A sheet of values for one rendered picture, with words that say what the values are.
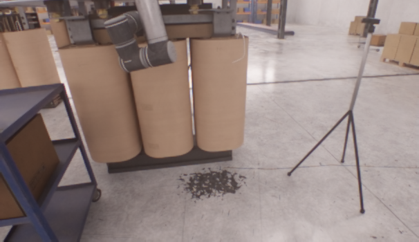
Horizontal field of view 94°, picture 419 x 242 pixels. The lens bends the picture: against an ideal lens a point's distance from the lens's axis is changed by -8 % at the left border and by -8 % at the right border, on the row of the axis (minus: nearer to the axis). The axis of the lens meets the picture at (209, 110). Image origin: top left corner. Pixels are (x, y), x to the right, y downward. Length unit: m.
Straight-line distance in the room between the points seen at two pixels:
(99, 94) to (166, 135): 0.55
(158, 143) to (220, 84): 0.65
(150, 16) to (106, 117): 0.85
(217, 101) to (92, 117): 0.89
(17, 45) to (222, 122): 2.93
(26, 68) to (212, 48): 2.84
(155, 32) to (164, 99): 0.60
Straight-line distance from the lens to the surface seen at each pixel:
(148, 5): 1.05
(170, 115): 1.56
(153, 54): 1.06
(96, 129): 1.71
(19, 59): 3.73
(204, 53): 1.45
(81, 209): 1.69
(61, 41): 7.59
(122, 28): 1.08
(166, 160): 1.94
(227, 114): 1.61
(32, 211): 1.12
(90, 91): 1.59
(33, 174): 1.24
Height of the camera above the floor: 1.25
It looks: 25 degrees down
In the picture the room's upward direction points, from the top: 2 degrees counter-clockwise
